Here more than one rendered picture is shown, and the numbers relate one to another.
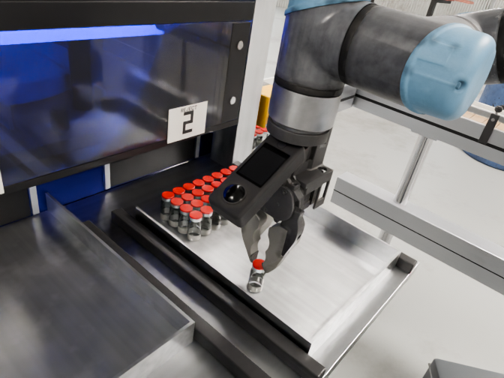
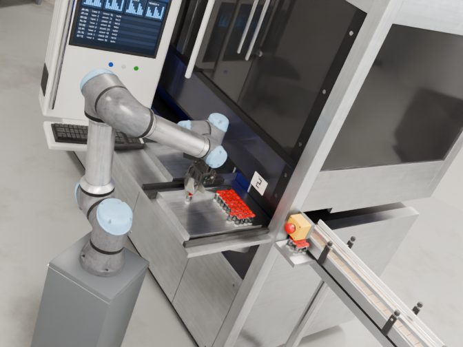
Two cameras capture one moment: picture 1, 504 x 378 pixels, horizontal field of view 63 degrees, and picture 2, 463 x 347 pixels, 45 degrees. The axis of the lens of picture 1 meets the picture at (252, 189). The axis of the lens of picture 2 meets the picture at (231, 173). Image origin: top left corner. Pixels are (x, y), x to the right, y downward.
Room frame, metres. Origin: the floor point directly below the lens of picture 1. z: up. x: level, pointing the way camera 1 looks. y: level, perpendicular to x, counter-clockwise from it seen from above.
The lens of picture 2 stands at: (0.85, -1.83, 2.12)
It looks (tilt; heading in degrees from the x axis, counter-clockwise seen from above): 29 degrees down; 99
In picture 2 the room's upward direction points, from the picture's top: 22 degrees clockwise
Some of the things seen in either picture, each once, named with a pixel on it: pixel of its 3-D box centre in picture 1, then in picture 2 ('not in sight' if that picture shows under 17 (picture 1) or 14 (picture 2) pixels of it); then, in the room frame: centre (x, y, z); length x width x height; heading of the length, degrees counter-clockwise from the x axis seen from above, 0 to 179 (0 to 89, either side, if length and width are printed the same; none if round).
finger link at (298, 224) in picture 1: (285, 222); (191, 175); (0.41, -0.05, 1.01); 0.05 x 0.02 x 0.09; 55
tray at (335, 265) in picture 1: (267, 238); (209, 212); (0.53, -0.04, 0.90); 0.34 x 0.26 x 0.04; 54
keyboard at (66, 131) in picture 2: not in sight; (98, 135); (-0.13, 0.23, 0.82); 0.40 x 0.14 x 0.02; 43
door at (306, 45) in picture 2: not in sight; (294, 65); (0.59, 0.19, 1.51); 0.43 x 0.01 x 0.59; 145
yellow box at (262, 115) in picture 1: (264, 104); (299, 226); (0.87, 0.01, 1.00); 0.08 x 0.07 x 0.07; 55
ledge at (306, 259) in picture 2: not in sight; (296, 252); (0.91, 0.03, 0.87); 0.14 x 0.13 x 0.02; 55
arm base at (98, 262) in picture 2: not in sight; (105, 250); (0.32, -0.44, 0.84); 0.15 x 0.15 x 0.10
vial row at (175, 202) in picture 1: (211, 196); (235, 207); (0.61, 0.07, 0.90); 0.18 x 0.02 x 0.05; 144
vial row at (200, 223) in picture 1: (229, 208); (227, 208); (0.58, 0.03, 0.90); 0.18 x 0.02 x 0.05; 144
